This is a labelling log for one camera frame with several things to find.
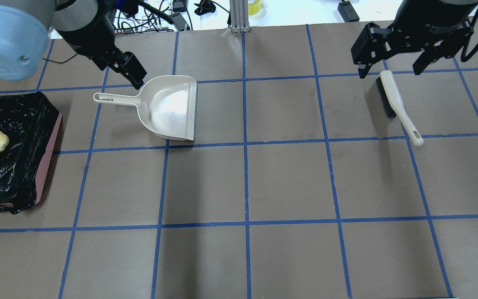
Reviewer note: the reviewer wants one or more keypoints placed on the black power adapter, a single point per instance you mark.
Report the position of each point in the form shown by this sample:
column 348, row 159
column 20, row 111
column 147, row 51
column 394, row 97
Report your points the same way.
column 347, row 11

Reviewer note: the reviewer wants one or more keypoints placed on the yellow tape roll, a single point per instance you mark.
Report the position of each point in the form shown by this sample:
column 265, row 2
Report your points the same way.
column 254, row 7

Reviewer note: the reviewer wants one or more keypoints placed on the beige hand brush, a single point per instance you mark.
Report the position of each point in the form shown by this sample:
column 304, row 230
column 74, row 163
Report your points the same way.
column 393, row 105

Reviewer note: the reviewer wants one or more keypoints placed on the beige plastic dustpan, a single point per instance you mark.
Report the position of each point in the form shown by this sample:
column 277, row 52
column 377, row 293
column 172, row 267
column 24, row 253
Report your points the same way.
column 166, row 105

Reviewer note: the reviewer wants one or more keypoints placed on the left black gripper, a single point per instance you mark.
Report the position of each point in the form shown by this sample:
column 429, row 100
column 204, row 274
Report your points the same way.
column 86, row 38

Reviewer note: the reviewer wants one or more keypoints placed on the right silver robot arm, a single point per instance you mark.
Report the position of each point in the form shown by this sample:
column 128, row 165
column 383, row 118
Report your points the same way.
column 435, row 12

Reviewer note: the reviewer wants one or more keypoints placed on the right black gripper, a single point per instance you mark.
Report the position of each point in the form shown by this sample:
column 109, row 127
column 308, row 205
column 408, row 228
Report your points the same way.
column 435, row 17

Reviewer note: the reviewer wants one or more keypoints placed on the bin with black liner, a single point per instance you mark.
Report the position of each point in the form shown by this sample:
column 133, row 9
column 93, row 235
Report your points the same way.
column 29, row 120

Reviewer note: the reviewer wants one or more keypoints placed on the aluminium frame post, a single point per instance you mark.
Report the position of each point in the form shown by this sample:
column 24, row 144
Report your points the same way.
column 239, row 16

